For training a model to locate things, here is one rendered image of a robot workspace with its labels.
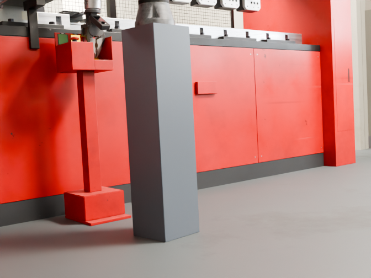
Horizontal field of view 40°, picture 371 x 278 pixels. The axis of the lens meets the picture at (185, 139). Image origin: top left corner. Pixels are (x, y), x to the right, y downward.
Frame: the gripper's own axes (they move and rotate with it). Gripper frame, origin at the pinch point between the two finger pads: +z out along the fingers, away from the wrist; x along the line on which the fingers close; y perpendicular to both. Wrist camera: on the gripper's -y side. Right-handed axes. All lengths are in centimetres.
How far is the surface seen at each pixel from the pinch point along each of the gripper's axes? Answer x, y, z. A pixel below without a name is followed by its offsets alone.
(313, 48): -186, 22, -10
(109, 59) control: -4.5, -3.7, 1.8
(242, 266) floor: 10, -104, 64
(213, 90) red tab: -85, 16, 18
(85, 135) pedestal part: 8.2, -4.0, 35.7
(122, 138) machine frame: -22.5, 15.0, 41.3
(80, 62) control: 11.1, -6.9, 3.5
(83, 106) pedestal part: 8.2, -2.6, 22.5
